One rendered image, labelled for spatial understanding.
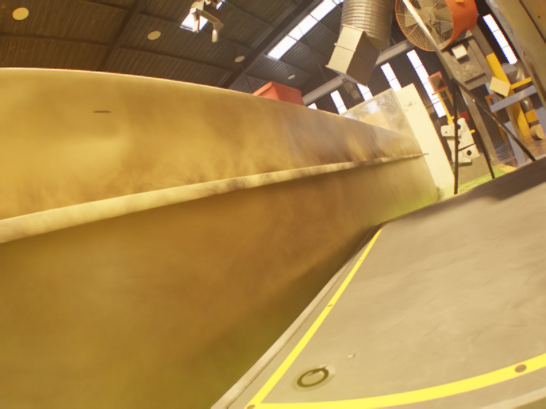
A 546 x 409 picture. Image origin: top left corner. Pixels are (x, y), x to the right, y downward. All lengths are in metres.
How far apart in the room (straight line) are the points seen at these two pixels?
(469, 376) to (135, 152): 0.48
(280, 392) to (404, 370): 0.11
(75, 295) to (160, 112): 0.33
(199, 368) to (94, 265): 0.20
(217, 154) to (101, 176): 0.24
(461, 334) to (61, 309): 0.40
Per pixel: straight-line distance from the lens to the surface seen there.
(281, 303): 0.60
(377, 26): 6.53
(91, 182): 0.43
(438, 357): 0.27
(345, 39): 6.27
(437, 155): 4.99
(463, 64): 5.74
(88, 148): 0.45
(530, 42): 0.88
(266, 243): 0.60
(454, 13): 5.41
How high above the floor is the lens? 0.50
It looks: 3 degrees up
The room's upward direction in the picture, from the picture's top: 21 degrees counter-clockwise
